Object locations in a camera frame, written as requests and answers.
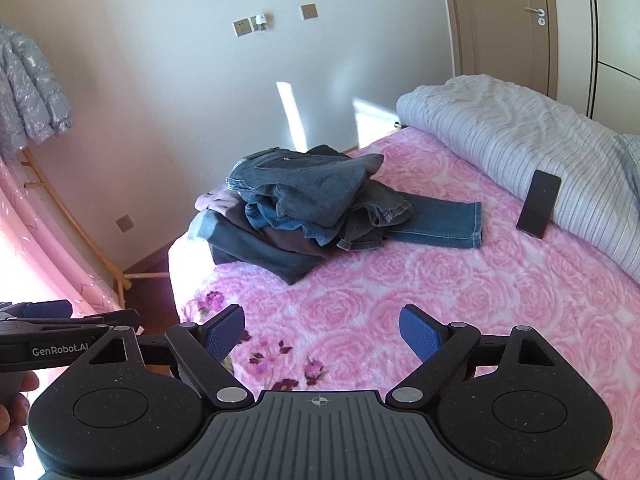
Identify brown door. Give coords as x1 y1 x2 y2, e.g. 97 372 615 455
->
439 0 559 99

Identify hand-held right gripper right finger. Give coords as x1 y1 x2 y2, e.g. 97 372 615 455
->
386 304 558 407

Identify rattan rack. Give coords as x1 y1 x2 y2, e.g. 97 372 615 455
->
20 145 172 307

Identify black smartphone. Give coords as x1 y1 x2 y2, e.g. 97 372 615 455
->
516 170 562 239

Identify pale blue garment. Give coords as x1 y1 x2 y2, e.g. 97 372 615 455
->
187 209 222 242

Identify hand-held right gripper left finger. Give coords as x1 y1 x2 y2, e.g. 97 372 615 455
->
86 304 253 407

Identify pink curtain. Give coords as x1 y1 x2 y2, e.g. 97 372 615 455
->
0 154 124 322

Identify blue jeans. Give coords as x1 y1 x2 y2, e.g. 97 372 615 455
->
244 180 484 252

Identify light pink garment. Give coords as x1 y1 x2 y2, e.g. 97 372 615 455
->
194 187 247 217

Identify dark grey garment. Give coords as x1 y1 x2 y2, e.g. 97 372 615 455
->
207 209 327 286

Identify person's left hand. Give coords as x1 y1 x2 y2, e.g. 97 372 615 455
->
0 371 41 465

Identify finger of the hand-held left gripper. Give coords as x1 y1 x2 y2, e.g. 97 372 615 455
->
0 300 74 321
0 308 142 336

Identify grey jeans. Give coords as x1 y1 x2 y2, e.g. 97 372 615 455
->
226 145 385 222

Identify grey striped quilt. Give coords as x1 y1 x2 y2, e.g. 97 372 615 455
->
396 74 640 281

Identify dark brown garment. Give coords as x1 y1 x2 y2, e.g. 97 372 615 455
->
225 200 328 262

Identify pink rose blanket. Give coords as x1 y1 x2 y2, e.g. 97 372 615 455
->
169 125 640 466

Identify grey puffer jacket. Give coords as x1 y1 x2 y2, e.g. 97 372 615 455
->
0 25 75 162

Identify white wardrobe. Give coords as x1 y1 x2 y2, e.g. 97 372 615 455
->
587 0 640 132

